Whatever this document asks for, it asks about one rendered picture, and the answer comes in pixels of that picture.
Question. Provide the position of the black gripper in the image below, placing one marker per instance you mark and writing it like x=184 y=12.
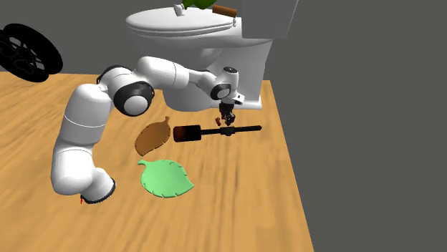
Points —
x=227 y=111

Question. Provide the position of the white toilet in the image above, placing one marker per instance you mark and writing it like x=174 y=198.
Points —
x=195 y=33

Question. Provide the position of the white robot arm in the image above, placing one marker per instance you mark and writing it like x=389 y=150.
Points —
x=83 y=115

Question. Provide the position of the green leaf-shaped mat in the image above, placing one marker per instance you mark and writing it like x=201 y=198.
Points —
x=164 y=178

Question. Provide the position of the black spoked wheel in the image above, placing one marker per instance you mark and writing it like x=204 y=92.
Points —
x=29 y=52

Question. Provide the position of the brown leaf-shaped mat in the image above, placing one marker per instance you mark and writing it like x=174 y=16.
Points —
x=153 y=136

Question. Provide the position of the green plant leaves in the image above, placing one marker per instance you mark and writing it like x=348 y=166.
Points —
x=197 y=3

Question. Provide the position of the small white figure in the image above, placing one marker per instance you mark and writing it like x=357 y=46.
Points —
x=179 y=9

